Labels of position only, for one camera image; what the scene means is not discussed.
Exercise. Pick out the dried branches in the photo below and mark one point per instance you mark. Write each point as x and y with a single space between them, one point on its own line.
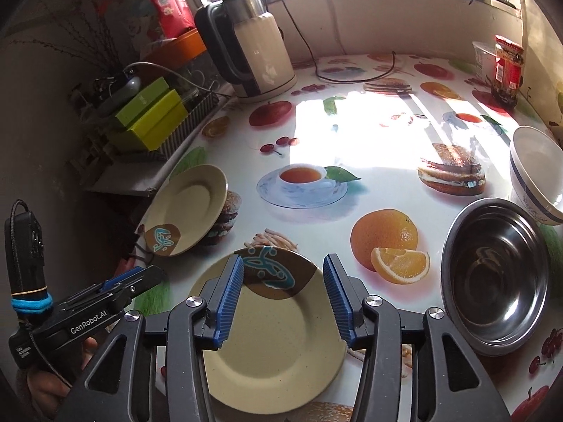
88 39

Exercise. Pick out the red plastic bag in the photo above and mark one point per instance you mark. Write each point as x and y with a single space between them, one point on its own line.
165 4

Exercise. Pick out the grey side shelf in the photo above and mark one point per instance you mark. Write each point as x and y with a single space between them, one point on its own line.
123 180

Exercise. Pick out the beige plate with brown patch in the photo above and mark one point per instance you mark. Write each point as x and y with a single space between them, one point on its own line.
272 354
189 202

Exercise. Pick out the person's left hand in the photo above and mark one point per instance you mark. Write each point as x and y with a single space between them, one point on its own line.
44 389

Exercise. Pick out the striped storage basket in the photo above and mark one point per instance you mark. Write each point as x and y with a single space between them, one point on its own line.
193 118

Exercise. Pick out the grey device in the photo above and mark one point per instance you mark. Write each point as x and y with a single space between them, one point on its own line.
125 87

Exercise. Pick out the steel and white electric kettle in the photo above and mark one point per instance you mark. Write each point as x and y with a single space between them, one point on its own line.
259 48

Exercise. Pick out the red label sauce jar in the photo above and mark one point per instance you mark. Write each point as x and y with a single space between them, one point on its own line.
506 70

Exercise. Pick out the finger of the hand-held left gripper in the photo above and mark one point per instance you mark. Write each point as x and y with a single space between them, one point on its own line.
147 278
123 276

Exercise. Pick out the fruit printed tablecloth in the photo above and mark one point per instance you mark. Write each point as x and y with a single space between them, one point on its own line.
374 140

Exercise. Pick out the white bowl with blue rim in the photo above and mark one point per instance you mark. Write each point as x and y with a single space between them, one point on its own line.
534 162

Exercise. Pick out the olive green box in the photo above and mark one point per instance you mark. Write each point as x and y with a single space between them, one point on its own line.
138 101

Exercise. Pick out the clear plastic container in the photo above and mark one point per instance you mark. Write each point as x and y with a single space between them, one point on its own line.
482 59

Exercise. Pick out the orange box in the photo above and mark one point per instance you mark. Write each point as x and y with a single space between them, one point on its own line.
184 44

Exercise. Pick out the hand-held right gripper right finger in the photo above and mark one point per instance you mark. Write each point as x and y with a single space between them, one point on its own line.
338 303

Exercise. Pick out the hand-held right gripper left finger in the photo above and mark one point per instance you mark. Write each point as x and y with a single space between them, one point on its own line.
228 303

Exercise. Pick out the steel bowl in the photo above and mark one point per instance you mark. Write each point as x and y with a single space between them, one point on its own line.
497 272

